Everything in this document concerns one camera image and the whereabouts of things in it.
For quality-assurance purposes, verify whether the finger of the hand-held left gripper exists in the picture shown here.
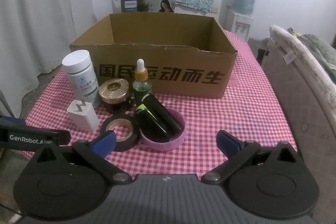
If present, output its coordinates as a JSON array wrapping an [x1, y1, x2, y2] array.
[[58, 130, 71, 146]]

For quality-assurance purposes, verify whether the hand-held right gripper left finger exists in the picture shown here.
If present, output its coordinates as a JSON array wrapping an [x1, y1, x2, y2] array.
[[35, 130, 130, 184]]

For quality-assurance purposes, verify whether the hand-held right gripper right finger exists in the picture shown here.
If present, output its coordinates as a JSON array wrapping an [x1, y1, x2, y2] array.
[[201, 130, 302, 184]]

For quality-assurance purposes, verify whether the white charger plug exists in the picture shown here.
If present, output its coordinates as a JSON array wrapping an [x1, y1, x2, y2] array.
[[67, 99, 100, 133]]

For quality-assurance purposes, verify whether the gold lid cream jar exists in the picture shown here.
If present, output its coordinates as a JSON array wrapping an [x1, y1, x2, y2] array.
[[99, 79, 131, 111]]

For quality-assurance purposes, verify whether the pink plastic bowl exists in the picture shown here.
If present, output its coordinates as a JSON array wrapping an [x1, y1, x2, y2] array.
[[139, 108, 187, 152]]

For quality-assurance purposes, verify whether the green dropper bottle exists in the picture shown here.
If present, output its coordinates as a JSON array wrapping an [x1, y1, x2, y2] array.
[[132, 58, 153, 107]]

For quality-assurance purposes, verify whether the brown cardboard box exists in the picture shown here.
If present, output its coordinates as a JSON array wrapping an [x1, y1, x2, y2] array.
[[70, 13, 238, 99]]

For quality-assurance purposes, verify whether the black tape roll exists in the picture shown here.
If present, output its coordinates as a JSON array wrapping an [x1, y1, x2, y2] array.
[[99, 114, 140, 152]]

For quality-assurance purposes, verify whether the pink checked tablecloth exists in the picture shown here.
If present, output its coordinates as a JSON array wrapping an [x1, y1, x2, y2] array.
[[23, 29, 303, 180]]

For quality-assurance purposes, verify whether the black tube green label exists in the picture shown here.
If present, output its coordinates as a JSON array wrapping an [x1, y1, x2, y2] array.
[[135, 105, 170, 139]]

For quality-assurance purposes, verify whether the white plastic bottle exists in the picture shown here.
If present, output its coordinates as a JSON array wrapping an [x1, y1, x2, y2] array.
[[62, 50, 101, 107]]

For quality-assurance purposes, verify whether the beige mattress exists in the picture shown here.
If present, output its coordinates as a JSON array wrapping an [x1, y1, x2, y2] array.
[[262, 25, 336, 215]]

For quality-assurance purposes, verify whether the white curtain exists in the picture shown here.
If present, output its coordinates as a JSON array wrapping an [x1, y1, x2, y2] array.
[[0, 0, 114, 119]]

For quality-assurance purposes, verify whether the white water dispenser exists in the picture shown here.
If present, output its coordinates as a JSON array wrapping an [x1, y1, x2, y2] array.
[[219, 9, 255, 42]]

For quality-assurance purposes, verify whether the grey green blanket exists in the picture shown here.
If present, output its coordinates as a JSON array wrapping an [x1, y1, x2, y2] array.
[[287, 27, 336, 71]]

